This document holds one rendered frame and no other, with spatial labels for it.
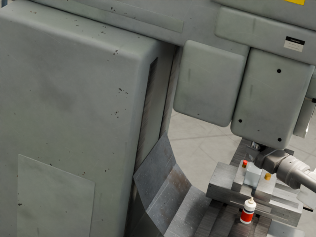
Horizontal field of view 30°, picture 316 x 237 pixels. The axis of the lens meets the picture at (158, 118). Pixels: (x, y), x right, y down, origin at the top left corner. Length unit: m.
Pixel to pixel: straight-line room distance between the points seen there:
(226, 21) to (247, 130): 0.36
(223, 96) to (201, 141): 2.36
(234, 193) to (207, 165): 1.74
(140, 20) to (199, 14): 0.19
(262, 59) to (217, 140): 2.49
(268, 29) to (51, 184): 0.93
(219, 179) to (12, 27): 0.93
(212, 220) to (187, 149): 1.92
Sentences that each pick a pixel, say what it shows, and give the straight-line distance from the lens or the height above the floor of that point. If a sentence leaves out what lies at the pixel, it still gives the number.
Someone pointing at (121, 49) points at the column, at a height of 1.56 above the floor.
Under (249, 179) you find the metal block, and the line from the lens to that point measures 2.19.
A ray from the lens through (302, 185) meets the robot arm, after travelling 1.87.
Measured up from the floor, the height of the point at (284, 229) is 0.83.
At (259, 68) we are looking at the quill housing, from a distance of 1.72.
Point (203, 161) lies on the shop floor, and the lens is 3.93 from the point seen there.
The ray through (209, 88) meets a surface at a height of 1.47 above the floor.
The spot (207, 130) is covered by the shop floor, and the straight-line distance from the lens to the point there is 4.25.
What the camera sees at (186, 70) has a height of 1.50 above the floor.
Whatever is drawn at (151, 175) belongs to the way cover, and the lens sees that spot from 2.11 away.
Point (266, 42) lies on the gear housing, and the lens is 1.67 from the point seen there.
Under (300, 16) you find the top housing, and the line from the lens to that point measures 1.61.
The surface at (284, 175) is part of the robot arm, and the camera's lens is 1.89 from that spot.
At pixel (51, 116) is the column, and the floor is 1.25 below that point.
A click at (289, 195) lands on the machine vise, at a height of 0.98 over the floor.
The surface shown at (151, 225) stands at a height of 0.71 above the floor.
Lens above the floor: 2.33
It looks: 33 degrees down
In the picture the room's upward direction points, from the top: 10 degrees clockwise
